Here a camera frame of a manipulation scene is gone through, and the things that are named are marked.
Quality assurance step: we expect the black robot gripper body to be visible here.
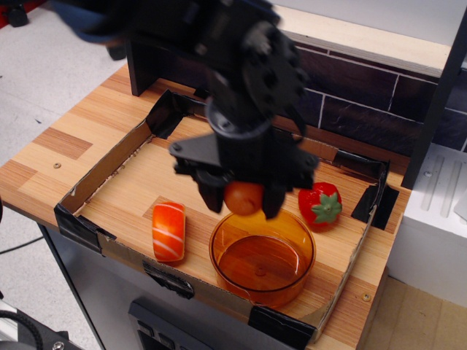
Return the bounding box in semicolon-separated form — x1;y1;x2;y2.
169;101;319;192

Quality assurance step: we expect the black caster top left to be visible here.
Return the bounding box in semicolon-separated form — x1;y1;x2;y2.
1;0;29;28

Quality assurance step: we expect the orange transparent plastic pot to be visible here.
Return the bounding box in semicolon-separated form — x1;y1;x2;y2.
209;210;317;308

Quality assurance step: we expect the red toy strawberry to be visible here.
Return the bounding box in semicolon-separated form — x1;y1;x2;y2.
298;182;342;227

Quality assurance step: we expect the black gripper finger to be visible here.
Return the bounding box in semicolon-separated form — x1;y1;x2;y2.
198;182;228;214
262;182;292;219

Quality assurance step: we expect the cardboard fence with black tape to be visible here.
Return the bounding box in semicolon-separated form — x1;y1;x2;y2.
53;91;398;349

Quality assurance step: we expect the salmon sushi toy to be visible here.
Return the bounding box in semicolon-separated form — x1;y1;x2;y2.
152;202;186;263

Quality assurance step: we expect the white side cabinet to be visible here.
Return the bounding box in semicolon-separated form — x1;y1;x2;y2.
387;144;466;306

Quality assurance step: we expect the orange toy carrot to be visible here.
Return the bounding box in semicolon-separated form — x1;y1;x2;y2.
224;182;264;216

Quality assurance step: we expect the black cable on floor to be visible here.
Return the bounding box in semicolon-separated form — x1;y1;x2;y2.
0;235;45;255

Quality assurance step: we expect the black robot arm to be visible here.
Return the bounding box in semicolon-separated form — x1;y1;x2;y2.
54;1;318;219

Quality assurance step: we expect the black chair caster wheel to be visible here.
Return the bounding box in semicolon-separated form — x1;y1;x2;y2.
106;44;127;61

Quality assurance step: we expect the black equipment bottom left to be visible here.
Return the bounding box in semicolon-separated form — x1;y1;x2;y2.
1;294;74;349

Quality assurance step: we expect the dark brick backsplash panel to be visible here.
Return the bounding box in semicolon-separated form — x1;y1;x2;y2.
123;21;467;190

